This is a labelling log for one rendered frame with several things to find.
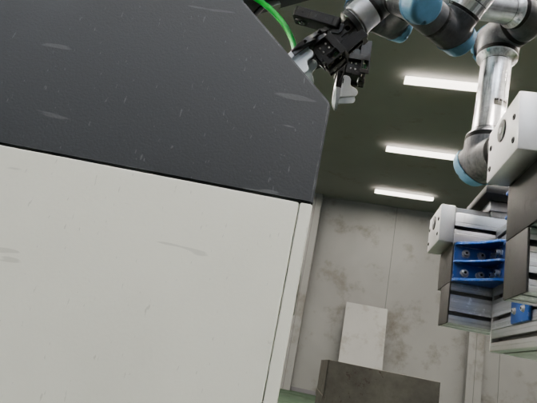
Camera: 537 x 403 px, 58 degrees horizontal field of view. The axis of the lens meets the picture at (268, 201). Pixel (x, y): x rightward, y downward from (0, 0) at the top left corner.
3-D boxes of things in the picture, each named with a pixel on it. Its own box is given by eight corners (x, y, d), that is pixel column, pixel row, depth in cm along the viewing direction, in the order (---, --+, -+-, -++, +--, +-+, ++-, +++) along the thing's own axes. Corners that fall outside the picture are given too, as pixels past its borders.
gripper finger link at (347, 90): (356, 107, 121) (360, 75, 124) (332, 102, 122) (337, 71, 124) (353, 113, 124) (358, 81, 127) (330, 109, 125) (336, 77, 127)
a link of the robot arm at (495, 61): (483, 166, 126) (504, -1, 143) (446, 181, 140) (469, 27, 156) (521, 182, 129) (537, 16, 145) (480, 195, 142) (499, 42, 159)
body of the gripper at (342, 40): (324, 66, 108) (367, 29, 106) (301, 39, 110) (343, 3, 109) (329, 78, 115) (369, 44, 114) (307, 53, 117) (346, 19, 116)
